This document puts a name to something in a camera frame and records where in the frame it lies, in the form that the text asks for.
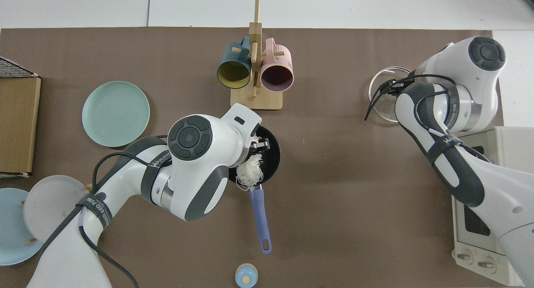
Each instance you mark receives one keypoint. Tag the pale toaster oven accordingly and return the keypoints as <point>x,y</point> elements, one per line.
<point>517,142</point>

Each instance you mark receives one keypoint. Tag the small blue round timer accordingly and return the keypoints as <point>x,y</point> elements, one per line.
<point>246,276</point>

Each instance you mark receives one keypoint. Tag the brown table cloth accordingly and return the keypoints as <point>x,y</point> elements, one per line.
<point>342,175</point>

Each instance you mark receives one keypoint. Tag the pink ribbed cup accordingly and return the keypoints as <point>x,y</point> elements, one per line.
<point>277,77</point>

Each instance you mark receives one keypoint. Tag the glass lid with blue knob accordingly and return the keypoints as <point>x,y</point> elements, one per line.
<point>377,102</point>

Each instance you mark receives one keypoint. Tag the wooden cup stand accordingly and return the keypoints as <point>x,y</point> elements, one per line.
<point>256,100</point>

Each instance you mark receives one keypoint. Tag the white vermicelli bundle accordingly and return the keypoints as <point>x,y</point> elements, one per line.
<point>250,171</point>

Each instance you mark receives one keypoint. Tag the light blue plate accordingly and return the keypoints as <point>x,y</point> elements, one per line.
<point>12,229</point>

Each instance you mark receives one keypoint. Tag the wooden plate rack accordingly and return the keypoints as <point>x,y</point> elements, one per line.
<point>87,188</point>

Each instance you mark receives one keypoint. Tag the white plate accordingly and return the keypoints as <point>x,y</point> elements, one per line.
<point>50,204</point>

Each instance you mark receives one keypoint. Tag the dark teal cup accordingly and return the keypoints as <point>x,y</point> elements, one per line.
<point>233,73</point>

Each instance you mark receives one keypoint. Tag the pale green plate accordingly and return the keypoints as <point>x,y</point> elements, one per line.
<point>114,112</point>

